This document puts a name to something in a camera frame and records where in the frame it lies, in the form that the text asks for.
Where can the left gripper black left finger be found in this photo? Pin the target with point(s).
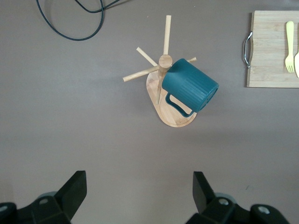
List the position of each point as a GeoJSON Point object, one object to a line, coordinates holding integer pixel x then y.
{"type": "Point", "coordinates": [70, 198]}

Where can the yellow plastic fork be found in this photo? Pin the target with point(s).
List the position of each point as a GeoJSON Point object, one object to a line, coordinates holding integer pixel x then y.
{"type": "Point", "coordinates": [289, 46]}

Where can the wooden cutting board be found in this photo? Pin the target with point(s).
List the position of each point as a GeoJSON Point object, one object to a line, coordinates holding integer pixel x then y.
{"type": "Point", "coordinates": [268, 58]}

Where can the wooden mug tree stand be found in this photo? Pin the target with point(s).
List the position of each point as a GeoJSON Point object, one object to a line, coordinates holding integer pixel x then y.
{"type": "Point", "coordinates": [177, 119]}

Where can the yellow plastic knife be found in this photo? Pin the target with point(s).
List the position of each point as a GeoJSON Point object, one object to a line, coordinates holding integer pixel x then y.
{"type": "Point", "coordinates": [297, 65]}

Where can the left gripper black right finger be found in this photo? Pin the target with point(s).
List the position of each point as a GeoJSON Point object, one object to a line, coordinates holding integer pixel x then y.
{"type": "Point", "coordinates": [205, 198]}

